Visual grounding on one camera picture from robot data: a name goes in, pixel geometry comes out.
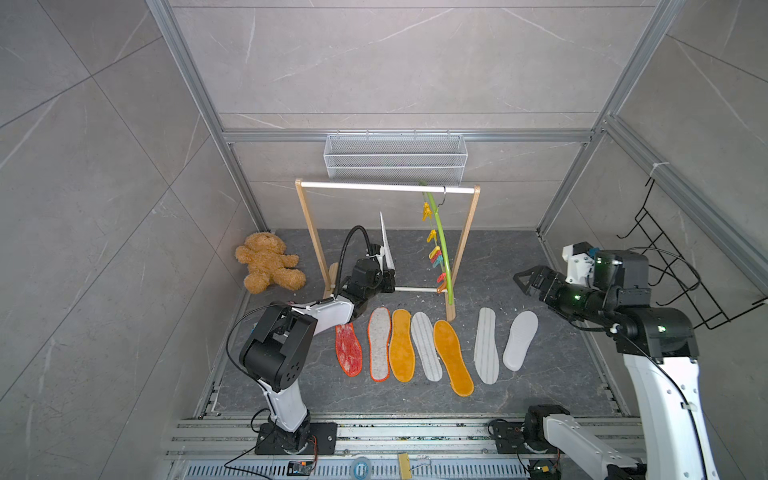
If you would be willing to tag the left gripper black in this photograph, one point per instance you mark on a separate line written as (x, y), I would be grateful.
(387, 276)

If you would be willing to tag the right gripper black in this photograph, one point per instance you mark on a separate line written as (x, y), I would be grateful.
(546, 293)

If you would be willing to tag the white striped insole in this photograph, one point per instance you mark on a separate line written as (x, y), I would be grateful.
(421, 330)
(485, 354)

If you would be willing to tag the green clip hanger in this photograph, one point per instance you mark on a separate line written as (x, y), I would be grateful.
(439, 256)

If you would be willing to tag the orange fuzzy insole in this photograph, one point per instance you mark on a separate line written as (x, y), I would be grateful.
(449, 349)

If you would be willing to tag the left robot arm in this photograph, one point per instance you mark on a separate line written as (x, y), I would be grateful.
(275, 352)

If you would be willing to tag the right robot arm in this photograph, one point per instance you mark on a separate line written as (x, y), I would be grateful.
(609, 291)

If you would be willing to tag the yellow clothes peg top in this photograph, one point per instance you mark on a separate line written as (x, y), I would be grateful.
(427, 212)

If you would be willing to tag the brown teddy bear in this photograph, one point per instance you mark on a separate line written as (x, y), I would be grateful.
(264, 255)

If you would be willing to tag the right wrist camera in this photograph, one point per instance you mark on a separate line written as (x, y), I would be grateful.
(580, 261)

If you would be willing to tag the black wall hook rack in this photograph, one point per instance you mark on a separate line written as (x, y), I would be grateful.
(672, 269)

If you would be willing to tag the white wire mesh basket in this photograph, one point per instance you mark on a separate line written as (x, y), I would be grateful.
(425, 159)

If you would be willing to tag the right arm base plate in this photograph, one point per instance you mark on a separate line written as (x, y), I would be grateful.
(509, 437)

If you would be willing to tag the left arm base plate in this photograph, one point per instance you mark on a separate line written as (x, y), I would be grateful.
(310, 438)

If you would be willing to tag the aluminium floor rail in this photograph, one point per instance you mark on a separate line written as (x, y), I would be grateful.
(367, 447)

